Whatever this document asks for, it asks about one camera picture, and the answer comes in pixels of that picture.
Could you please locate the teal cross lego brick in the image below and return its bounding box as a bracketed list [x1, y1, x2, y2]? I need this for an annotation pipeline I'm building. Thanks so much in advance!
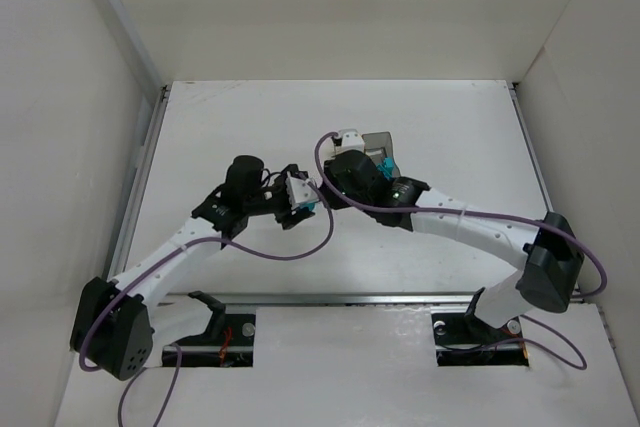
[377, 157, 397, 180]

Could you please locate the teal rounded lego brick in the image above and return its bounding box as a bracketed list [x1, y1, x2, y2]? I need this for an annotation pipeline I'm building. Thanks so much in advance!
[299, 202, 316, 213]

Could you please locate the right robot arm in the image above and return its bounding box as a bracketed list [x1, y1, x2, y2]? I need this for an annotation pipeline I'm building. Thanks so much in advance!
[322, 150, 584, 329]

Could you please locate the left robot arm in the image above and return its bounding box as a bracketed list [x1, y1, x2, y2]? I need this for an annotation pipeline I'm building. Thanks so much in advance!
[70, 155, 319, 381]

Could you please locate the grey transparent container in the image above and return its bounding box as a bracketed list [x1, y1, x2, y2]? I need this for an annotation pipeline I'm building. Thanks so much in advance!
[362, 131, 400, 177]

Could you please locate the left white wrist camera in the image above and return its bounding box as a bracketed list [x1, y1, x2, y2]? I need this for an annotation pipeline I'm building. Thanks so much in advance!
[285, 176, 320, 210]

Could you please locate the aluminium front rail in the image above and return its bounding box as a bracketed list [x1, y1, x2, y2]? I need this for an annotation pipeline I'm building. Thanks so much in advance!
[99, 289, 584, 307]

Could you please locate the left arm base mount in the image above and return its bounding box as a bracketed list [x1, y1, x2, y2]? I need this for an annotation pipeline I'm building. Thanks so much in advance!
[177, 312, 256, 368]

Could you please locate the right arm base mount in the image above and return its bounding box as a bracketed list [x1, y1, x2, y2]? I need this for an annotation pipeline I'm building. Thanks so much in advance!
[431, 312, 529, 367]

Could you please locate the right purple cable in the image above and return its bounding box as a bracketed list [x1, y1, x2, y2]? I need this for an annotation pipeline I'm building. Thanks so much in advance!
[313, 131, 609, 371]

